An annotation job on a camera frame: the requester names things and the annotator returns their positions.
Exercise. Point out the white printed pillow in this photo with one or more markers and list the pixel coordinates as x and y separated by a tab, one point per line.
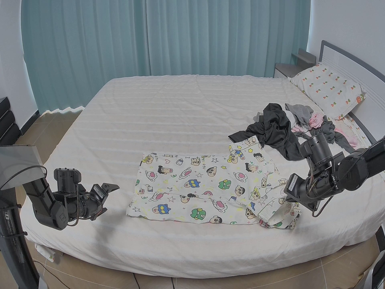
327	92

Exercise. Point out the bed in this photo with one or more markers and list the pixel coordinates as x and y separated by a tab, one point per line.
165	116

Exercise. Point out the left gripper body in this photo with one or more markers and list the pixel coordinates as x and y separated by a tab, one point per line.
94	205

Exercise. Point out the blue-green curtain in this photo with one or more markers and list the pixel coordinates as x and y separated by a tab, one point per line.
150	35

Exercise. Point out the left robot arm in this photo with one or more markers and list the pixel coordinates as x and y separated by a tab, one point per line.
45	203

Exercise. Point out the pink garment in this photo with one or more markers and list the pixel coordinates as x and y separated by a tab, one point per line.
316	120

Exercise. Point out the white printed pyjama top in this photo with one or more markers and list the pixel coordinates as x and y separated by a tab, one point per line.
195	188

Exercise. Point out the grey bedside table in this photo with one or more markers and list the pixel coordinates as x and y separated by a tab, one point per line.
288	69

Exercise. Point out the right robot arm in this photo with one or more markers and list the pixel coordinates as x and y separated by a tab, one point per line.
352	170

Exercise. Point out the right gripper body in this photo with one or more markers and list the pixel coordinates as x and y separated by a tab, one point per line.
303	194

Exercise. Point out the black chest of drawers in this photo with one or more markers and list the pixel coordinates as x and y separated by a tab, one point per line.
7	122

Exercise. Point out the black garment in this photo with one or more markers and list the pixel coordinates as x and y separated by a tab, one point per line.
273	128

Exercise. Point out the dark grey garment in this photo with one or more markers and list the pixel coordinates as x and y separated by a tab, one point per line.
329	129

